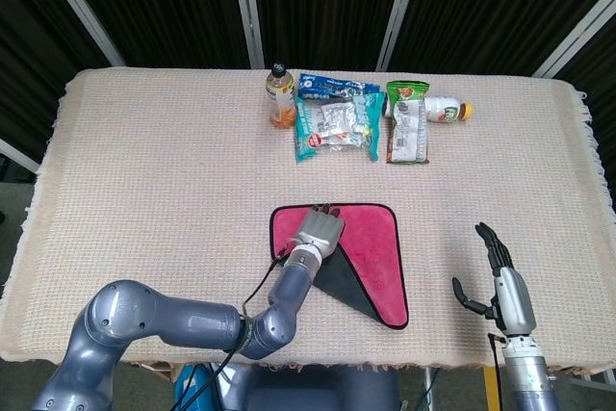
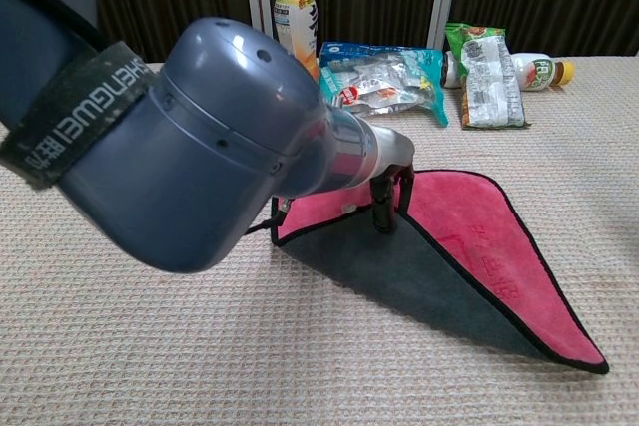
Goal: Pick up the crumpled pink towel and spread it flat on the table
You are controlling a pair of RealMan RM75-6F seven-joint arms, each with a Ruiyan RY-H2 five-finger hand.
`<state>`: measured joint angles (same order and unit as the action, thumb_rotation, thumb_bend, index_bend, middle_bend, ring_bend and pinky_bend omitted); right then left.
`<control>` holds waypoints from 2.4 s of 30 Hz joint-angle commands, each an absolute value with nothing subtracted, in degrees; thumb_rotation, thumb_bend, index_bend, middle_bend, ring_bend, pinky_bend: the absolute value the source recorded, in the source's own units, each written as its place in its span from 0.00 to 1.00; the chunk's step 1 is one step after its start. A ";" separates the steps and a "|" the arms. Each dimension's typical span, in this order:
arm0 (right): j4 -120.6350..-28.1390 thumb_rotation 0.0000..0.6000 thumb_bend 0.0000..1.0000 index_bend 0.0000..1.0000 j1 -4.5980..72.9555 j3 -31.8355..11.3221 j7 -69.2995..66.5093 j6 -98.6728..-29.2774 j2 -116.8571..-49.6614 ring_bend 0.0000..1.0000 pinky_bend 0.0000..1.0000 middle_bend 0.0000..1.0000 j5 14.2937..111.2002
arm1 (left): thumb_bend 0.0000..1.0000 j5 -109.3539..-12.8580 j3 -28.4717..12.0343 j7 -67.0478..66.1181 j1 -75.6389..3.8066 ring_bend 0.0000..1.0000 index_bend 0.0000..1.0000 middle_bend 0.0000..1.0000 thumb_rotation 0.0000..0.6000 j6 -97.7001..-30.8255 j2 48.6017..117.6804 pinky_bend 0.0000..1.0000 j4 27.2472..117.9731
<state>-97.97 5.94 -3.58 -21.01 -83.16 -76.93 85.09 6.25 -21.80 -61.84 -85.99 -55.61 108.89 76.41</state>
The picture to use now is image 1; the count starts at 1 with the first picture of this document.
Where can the pink black-edged cloth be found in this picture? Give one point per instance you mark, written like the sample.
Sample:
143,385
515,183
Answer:
375,257

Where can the blue snack packet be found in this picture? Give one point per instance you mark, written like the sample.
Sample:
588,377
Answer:
332,85

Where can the white partition post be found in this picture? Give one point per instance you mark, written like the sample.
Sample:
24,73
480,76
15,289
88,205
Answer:
575,33
79,9
19,156
399,11
247,7

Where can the green snack bag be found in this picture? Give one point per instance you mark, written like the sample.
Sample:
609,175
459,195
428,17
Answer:
408,132

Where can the beige woven tablecloth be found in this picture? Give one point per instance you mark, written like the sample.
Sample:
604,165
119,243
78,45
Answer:
144,180

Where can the blue plastic object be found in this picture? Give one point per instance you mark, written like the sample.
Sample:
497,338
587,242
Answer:
185,384

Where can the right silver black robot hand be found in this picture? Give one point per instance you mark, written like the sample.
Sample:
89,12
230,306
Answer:
515,305

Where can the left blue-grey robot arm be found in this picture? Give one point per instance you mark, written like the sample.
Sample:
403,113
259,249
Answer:
168,319

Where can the metal table leg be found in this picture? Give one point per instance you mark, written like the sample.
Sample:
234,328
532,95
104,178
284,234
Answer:
429,389

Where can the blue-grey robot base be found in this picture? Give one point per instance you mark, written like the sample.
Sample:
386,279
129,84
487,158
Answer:
327,389

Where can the teal clear snack bag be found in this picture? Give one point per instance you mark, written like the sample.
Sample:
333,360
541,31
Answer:
337,127

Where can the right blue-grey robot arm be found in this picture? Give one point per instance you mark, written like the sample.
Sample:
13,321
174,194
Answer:
529,377

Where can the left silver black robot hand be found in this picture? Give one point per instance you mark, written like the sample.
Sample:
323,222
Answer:
320,230

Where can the white bottle yellow cap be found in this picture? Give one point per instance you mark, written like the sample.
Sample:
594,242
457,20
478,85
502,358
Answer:
445,110

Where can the orange juice bottle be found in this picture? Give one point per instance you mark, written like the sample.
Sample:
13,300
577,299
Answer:
281,103

